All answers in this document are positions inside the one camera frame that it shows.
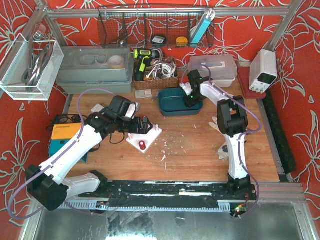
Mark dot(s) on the clear acrylic side bin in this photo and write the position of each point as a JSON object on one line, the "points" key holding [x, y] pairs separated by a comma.
{"points": [[29, 73]]}

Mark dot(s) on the white work glove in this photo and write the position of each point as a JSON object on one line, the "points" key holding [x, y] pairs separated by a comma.
{"points": [[214, 123]]}

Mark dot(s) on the blue white book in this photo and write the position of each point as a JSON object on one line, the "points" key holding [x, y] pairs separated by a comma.
{"points": [[197, 32]]}

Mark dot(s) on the red flat case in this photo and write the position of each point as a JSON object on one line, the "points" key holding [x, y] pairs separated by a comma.
{"points": [[243, 74]]}

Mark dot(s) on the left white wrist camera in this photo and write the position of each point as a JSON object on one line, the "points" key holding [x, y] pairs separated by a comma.
{"points": [[133, 108]]}

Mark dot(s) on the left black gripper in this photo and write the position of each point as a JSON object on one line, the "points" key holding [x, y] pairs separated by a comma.
{"points": [[140, 125]]}

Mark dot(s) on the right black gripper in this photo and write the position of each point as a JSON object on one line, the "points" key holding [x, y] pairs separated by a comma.
{"points": [[189, 100]]}

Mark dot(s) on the woven brown basket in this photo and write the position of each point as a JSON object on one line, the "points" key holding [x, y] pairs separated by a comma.
{"points": [[164, 77]]}

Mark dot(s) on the aluminium frame top bar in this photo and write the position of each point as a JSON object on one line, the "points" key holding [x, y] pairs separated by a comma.
{"points": [[219, 11]]}

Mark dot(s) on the orange teal device box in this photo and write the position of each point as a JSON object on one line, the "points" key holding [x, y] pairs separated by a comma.
{"points": [[61, 134]]}

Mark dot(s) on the dark green plastic tray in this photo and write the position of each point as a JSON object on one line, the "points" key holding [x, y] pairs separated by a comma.
{"points": [[171, 103]]}

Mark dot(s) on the white timer switch box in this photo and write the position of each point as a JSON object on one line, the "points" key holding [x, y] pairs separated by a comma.
{"points": [[223, 152]]}

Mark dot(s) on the small clear parts box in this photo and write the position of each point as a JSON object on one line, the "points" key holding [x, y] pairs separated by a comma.
{"points": [[147, 93]]}

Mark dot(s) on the white power supply unit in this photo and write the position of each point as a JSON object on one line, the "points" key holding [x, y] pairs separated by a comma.
{"points": [[262, 71]]}

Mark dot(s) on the white clear lidded case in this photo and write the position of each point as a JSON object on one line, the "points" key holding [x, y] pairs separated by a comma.
{"points": [[223, 68]]}

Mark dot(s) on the small white cube block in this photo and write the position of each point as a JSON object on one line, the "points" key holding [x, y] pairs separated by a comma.
{"points": [[97, 108]]}

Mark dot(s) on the red large spring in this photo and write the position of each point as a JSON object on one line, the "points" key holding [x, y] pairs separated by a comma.
{"points": [[142, 145]]}

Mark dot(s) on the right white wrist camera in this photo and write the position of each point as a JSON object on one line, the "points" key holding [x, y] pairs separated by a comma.
{"points": [[186, 87]]}

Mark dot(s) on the white peg base plate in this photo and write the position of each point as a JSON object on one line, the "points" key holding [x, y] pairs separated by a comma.
{"points": [[134, 139]]}

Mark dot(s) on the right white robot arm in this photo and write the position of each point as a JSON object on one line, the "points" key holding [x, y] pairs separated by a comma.
{"points": [[232, 122]]}

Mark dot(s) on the green black cordless drill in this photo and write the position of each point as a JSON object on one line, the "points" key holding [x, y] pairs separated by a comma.
{"points": [[144, 57]]}

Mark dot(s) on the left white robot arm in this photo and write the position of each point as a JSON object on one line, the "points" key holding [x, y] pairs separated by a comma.
{"points": [[48, 183]]}

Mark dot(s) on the yellow tape measure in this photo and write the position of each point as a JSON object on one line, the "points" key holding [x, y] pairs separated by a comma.
{"points": [[181, 42]]}

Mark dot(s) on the grey plastic storage box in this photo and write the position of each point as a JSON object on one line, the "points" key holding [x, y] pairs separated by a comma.
{"points": [[88, 67]]}

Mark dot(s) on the metal angle bracket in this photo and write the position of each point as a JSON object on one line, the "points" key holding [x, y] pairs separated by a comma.
{"points": [[154, 98]]}

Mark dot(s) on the black round tape measure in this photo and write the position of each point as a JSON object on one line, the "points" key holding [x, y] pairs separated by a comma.
{"points": [[158, 41]]}

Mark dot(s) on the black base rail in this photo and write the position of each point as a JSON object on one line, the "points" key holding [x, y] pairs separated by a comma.
{"points": [[170, 194]]}

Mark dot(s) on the black cable duct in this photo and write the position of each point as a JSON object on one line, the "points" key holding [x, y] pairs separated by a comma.
{"points": [[285, 154]]}

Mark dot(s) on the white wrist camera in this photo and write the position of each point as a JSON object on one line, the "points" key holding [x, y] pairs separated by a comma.
{"points": [[186, 87], [133, 108]]}

